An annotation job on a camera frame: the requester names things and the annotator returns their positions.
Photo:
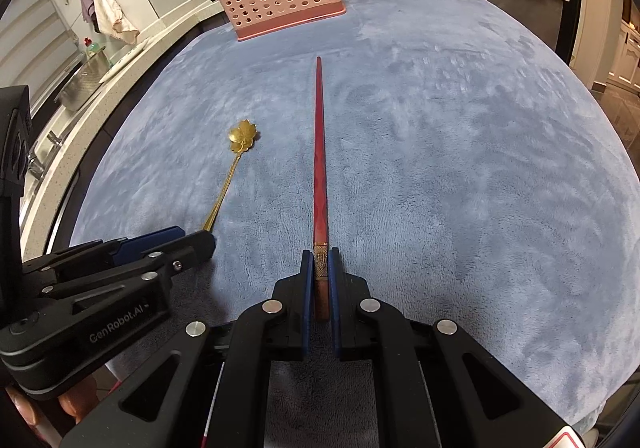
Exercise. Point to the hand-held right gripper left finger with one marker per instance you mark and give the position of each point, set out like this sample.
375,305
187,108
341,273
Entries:
306,288

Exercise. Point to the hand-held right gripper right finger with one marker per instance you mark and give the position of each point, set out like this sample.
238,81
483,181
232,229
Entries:
337,288

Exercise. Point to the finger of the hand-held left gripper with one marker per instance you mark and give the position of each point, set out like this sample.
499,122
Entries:
190,248
150,240

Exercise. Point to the red-brown chopstick with gold band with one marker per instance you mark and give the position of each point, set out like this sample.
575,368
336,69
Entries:
320,178

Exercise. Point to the gold flower spoon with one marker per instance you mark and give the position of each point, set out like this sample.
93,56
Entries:
243,136

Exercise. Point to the person's left hand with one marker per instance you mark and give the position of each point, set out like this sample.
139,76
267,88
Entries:
75,400

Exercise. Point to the chrome faucet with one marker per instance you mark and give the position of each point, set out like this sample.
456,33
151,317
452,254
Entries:
45,153

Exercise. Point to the metal basin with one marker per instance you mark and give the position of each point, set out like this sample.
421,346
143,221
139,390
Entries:
82,81

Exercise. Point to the blue-grey plush blanket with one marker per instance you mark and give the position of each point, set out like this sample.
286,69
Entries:
450,153

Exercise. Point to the green dish soap bottle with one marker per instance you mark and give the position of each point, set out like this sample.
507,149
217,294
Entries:
93,47

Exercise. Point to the white hanging towel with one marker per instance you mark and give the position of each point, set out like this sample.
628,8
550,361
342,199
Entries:
112,11

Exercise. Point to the purple-grey hanging cloth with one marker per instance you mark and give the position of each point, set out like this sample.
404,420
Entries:
86,1

